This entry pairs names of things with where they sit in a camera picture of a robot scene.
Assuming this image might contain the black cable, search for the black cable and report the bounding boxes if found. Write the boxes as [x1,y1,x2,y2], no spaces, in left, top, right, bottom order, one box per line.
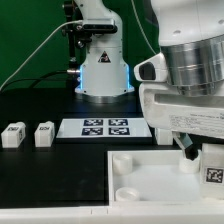
[0,69,81,93]

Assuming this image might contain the white fiducial marker plate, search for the white fiducial marker plate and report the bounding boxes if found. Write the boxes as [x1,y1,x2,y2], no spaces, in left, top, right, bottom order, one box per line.
[57,118,152,139]

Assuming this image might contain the black camera stand pole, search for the black camera stand pole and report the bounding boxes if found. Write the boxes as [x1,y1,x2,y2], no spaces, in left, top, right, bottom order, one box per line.
[62,0,82,70]

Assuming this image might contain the white cable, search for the white cable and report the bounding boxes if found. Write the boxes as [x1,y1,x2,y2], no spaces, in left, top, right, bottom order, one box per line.
[0,20,84,92]

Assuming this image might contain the white square table top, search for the white square table top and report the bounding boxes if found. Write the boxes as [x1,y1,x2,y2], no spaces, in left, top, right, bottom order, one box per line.
[108,150,220,205]

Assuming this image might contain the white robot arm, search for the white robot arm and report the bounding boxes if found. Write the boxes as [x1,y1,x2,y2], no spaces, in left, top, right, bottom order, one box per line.
[74,0,224,160]

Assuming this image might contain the white L-shaped obstacle fence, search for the white L-shaped obstacle fence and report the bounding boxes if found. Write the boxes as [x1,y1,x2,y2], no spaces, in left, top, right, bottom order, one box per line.
[0,201,224,224]

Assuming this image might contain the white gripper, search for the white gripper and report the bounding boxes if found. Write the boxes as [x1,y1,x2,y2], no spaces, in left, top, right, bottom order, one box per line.
[134,53,224,160]

